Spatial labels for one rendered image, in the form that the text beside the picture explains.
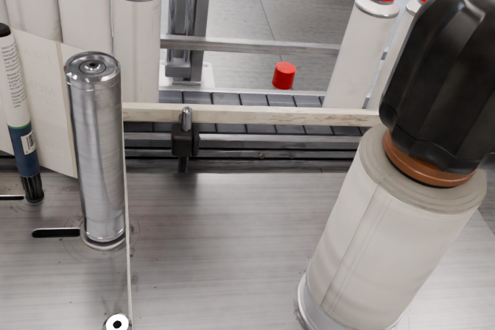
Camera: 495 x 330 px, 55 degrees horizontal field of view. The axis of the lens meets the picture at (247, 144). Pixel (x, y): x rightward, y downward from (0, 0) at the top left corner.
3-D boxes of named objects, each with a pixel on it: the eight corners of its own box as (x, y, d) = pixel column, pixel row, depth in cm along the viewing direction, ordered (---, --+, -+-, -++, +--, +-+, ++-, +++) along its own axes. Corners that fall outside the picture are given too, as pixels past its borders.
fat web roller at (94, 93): (77, 252, 43) (51, 82, 31) (82, 213, 47) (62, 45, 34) (129, 250, 44) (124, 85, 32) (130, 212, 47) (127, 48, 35)
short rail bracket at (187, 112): (169, 194, 57) (173, 116, 49) (168, 177, 59) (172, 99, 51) (196, 194, 57) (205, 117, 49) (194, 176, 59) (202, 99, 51)
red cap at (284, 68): (291, 91, 76) (295, 74, 74) (270, 86, 76) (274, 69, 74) (293, 80, 79) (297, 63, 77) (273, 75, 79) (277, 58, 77)
